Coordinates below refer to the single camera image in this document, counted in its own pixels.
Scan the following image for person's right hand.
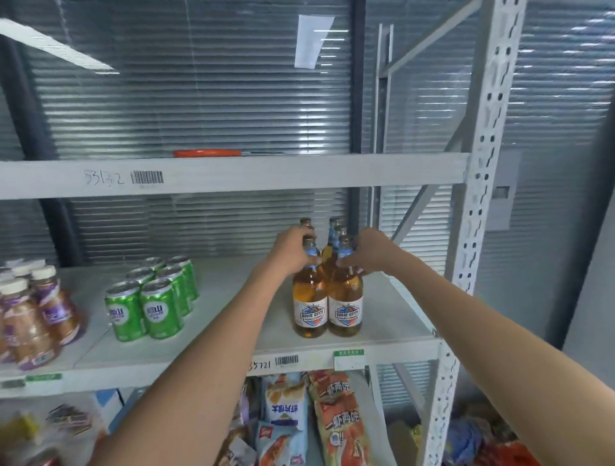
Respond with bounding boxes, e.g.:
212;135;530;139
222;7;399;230
336;229;409;276

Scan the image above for person's left hand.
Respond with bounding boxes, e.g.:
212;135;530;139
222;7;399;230
271;226;322;278

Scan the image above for person's right forearm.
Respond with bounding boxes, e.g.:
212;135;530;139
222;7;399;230
384;247;615;466

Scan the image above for person's left forearm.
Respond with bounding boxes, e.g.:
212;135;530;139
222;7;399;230
89;257;296;466

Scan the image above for grey metal shelving rack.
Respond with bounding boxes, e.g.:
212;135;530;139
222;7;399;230
0;0;528;466

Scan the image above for green white price tag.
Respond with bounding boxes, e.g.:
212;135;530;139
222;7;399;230
333;349;365;372

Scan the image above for orange red snack packet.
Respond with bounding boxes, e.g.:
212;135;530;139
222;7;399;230
314;393;374;466
307;370;357;403

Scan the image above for blue shrimp chips packet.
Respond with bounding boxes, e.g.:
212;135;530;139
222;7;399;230
262;374;308;434

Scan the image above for orange utility knife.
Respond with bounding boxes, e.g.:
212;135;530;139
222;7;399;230
172;149;287;158

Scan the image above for group of green drink cans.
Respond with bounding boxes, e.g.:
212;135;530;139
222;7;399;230
105;255;200;343

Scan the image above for blue red snack packet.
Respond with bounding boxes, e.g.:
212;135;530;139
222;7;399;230
254;421;309;466

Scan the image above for grey window blinds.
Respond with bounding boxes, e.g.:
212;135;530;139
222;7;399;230
0;0;615;366

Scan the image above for white paper sheet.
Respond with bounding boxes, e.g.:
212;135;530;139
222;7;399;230
293;14;336;70

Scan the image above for pile of colourful plastic bags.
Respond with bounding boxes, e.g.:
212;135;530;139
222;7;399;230
444;406;544;466

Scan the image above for pile of colourful snack bags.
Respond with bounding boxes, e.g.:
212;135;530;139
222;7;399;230
0;389;126;466

